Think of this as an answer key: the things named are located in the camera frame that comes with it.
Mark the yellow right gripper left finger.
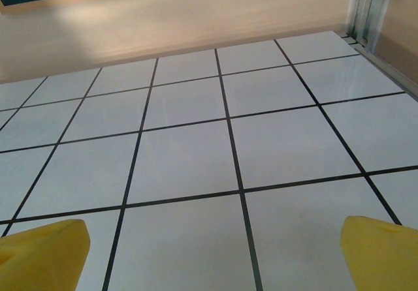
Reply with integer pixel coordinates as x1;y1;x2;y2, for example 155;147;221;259
0;219;91;291

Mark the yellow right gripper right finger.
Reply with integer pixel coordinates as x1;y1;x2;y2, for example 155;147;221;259
340;216;418;291

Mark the white grid table mat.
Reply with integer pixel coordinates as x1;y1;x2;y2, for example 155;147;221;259
0;29;418;291

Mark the aluminium side rail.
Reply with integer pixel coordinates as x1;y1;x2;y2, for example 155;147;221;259
341;33;418;104

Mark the aluminium frame post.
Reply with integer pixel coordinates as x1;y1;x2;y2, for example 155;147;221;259
347;0;394;52

